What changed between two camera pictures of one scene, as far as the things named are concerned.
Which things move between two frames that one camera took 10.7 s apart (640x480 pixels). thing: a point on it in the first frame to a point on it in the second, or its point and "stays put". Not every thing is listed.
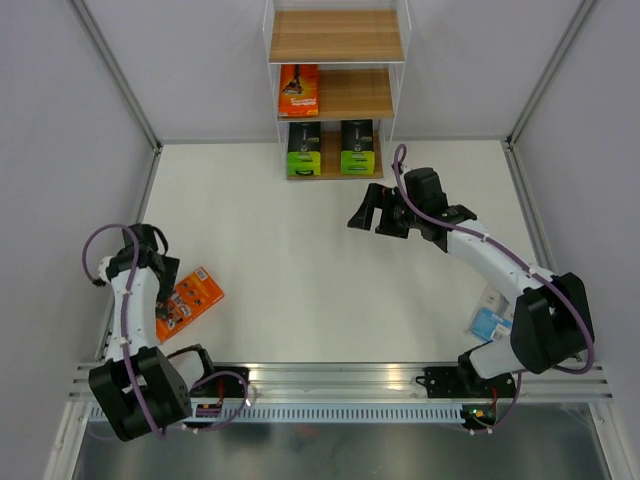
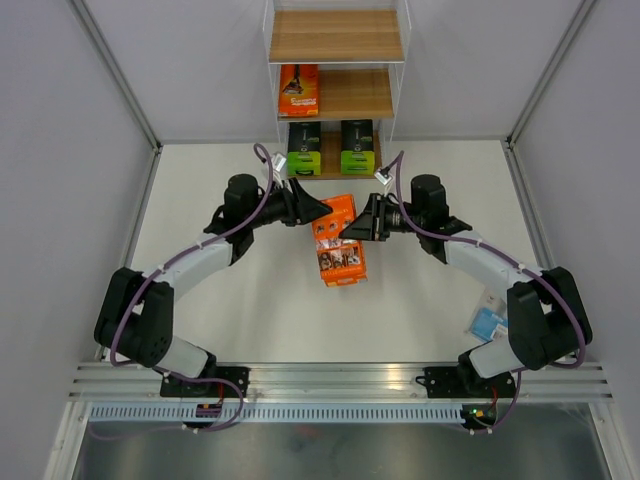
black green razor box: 304,156 stays put
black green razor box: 357,147 stays put
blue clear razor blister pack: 492,317 stays put
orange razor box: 188,299 to 341,260
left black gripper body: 167,279 to 277,209
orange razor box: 298,90 stays put
